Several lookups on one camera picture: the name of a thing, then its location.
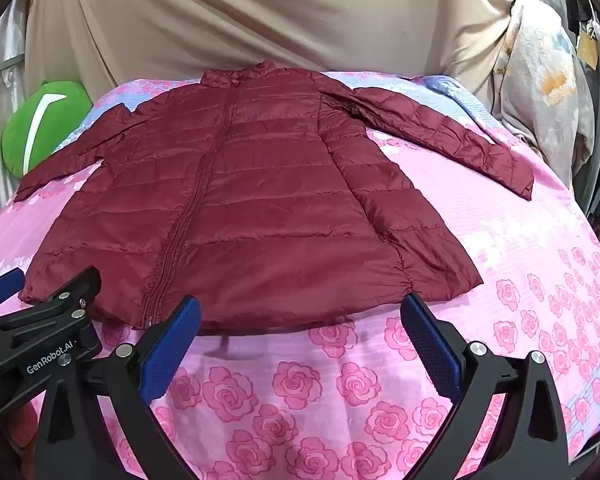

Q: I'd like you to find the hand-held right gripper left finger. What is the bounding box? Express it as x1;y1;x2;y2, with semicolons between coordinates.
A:
36;296;203;480

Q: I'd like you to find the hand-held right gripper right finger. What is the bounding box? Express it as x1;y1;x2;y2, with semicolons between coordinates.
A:
401;292;571;480

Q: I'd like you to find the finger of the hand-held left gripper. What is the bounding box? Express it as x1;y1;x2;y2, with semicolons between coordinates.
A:
0;266;104;347
0;267;26;312

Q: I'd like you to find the maroon puffer jacket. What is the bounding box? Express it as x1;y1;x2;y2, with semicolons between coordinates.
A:
16;60;536;332

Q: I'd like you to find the pink floral bed sheet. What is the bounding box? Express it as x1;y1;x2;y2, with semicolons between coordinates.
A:
0;72;600;480

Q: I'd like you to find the white cloth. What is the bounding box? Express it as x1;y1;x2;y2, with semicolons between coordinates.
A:
0;5;32;233

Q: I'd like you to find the pale floral hanging cloth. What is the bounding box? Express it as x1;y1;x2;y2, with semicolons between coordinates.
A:
490;0;597;188

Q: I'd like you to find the brown cardboard tag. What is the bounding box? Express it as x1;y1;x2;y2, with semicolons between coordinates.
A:
577;32;600;69

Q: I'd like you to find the beige curtain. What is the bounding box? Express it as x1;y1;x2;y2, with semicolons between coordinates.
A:
25;0;523;106

